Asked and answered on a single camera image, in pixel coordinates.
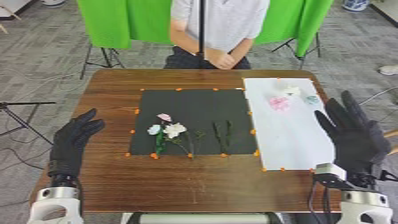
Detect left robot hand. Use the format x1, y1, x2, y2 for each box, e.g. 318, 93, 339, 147
48, 108, 106, 179

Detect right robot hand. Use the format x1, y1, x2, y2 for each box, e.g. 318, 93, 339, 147
312, 90, 394, 178

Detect dark mat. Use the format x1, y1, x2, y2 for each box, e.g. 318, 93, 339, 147
127, 89, 259, 156

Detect person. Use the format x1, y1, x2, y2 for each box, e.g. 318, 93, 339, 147
161, 0, 271, 71

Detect white sheet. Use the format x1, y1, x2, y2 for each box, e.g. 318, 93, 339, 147
241, 77, 337, 172

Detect black tripod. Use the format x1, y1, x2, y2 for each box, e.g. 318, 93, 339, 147
0, 100, 58, 146

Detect white flower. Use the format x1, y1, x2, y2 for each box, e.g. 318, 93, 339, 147
161, 122, 195, 155
278, 84, 302, 98

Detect small green sprig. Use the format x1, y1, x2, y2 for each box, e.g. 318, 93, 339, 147
193, 129, 207, 151

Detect black stand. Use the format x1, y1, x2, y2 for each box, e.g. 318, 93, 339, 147
270, 31, 325, 70
78, 44, 126, 80

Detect pale grey bar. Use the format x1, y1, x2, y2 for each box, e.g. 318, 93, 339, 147
120, 212, 286, 224

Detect blue and white vase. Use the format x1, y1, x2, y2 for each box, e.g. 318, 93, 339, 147
341, 0, 371, 14
39, 0, 67, 8

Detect black pole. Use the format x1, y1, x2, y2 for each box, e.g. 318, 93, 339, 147
197, 0, 207, 57

